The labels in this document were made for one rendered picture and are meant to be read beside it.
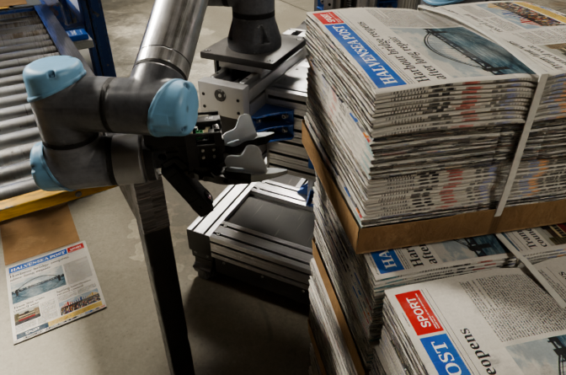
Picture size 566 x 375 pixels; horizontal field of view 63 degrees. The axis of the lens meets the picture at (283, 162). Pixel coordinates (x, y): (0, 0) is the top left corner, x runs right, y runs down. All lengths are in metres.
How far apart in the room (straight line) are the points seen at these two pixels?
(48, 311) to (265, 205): 0.80
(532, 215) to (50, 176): 0.65
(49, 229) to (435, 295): 1.76
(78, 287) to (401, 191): 1.42
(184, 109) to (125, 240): 1.39
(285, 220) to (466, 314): 1.11
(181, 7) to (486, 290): 0.54
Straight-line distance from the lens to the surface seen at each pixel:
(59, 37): 1.62
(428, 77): 0.51
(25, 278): 1.93
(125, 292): 1.75
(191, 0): 0.72
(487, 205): 0.64
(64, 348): 1.67
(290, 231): 1.57
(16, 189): 0.88
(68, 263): 1.92
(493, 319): 0.58
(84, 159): 0.70
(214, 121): 0.71
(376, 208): 0.56
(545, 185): 0.68
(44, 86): 0.66
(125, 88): 0.63
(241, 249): 1.50
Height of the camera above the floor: 1.25
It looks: 33 degrees down
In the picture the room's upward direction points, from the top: straight up
